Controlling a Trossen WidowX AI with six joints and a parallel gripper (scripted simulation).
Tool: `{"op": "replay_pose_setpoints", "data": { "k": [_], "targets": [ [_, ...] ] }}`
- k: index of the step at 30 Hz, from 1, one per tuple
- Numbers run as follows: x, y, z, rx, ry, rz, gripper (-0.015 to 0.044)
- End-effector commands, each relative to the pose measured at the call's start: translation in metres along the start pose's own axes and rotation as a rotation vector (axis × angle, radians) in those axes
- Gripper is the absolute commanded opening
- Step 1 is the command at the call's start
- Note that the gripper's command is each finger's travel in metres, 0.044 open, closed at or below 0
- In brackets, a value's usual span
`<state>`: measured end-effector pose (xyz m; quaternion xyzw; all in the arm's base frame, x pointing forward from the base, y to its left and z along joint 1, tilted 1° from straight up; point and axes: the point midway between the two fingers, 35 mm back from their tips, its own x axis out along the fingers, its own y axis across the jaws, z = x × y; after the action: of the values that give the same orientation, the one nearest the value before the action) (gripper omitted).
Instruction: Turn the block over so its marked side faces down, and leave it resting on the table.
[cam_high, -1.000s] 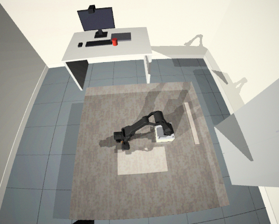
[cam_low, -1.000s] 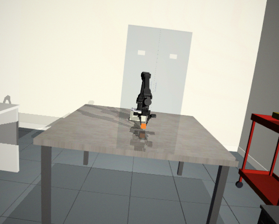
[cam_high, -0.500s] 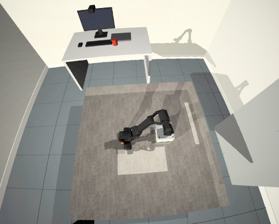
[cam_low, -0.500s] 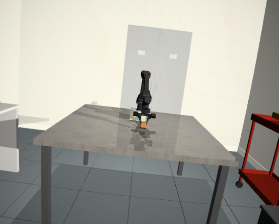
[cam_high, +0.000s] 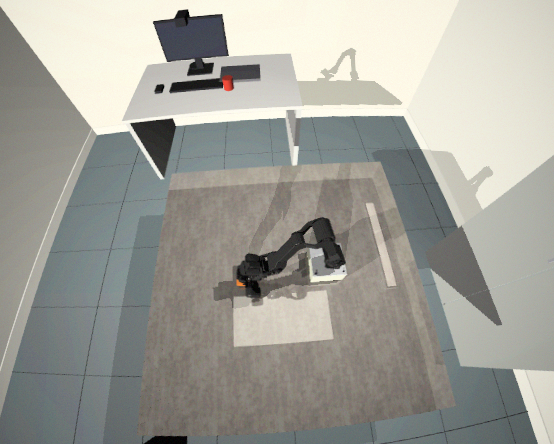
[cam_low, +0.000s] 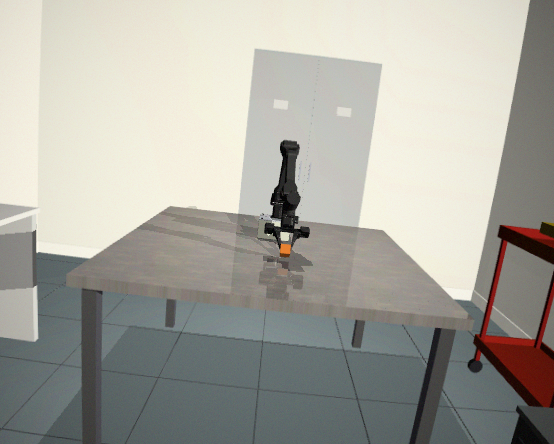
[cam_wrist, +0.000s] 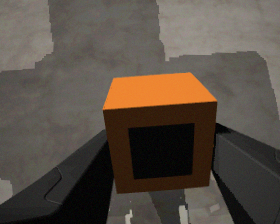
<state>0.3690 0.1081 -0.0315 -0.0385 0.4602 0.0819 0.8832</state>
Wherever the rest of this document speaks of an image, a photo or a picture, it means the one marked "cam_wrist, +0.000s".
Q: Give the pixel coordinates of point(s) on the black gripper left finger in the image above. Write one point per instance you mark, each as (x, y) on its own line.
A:
(78, 191)

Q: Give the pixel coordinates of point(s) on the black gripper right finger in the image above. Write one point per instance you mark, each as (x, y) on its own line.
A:
(247, 172)

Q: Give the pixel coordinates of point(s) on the orange block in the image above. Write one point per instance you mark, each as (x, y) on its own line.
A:
(161, 132)

